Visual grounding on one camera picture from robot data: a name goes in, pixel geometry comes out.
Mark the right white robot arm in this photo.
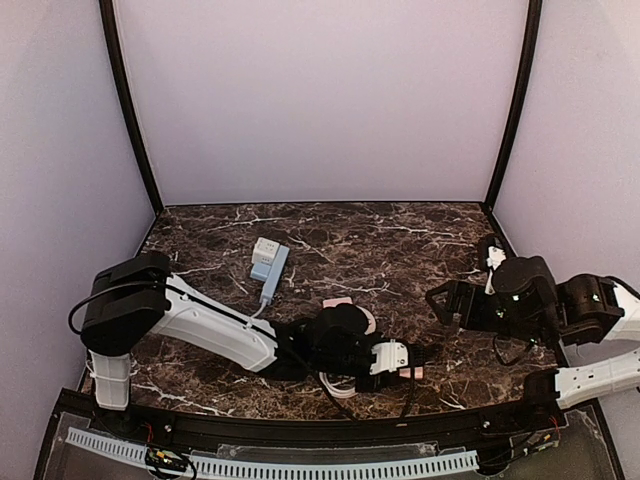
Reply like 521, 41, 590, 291
426, 273, 639, 409

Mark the blue cube plug adapter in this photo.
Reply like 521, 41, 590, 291
250, 262, 272, 283

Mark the grey slotted cable duct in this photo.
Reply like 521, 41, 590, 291
65, 427, 479, 480

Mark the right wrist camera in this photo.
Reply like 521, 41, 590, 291
478, 234, 507, 295

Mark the left black frame post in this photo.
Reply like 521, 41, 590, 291
98, 0, 164, 217

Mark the right black frame post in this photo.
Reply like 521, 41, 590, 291
483, 0, 543, 215

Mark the pink cube socket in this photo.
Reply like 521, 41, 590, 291
322, 297, 353, 308

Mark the blue power strip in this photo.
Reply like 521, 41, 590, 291
260, 245, 290, 305

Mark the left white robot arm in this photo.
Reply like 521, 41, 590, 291
68, 251, 427, 411

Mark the black frame post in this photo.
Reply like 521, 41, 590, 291
98, 0, 164, 217
483, 0, 543, 215

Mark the small circuit board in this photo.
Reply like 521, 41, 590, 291
144, 447, 189, 472

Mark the white cube socket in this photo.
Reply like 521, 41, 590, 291
251, 237, 280, 265

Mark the black front table rail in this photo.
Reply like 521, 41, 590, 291
124, 402, 531, 454

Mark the pink small plug adapter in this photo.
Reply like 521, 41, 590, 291
398, 367, 424, 380

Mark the white cable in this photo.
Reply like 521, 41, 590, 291
318, 372, 357, 400

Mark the pink round power strip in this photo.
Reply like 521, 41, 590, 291
360, 307, 377, 335

